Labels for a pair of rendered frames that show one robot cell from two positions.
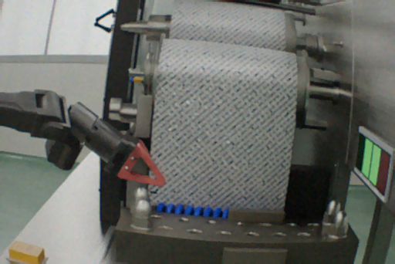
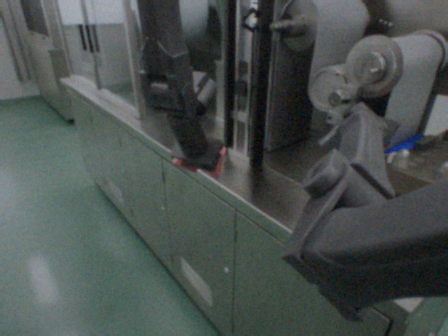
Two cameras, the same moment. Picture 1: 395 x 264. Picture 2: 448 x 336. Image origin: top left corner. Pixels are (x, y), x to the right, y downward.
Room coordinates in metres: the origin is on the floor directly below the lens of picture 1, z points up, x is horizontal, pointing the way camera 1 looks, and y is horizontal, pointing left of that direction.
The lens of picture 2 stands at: (0.93, 0.86, 1.39)
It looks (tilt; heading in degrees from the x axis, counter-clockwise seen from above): 29 degrees down; 322
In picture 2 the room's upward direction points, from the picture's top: straight up
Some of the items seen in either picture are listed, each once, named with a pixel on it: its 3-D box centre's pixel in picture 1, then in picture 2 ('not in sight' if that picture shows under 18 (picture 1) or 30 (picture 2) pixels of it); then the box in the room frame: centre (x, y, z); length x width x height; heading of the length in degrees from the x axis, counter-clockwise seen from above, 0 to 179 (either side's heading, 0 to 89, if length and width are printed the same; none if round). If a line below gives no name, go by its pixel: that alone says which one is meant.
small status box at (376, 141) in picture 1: (373, 161); not in sight; (0.93, -0.25, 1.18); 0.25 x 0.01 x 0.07; 0
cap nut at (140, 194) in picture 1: (140, 200); (402, 157); (1.19, 0.08, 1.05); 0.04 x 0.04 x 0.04
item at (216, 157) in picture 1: (221, 164); (404, 117); (1.26, -0.04, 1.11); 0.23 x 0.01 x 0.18; 90
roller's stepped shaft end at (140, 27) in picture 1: (134, 27); (278, 26); (1.57, 0.15, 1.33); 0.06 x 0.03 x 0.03; 90
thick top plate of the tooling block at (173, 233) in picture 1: (242, 245); (444, 164); (1.14, -0.09, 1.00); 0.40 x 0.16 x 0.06; 90
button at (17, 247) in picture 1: (26, 253); not in sight; (1.16, 0.31, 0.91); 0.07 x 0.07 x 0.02; 0
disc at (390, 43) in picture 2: (158, 72); (372, 67); (1.32, 0.08, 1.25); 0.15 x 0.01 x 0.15; 0
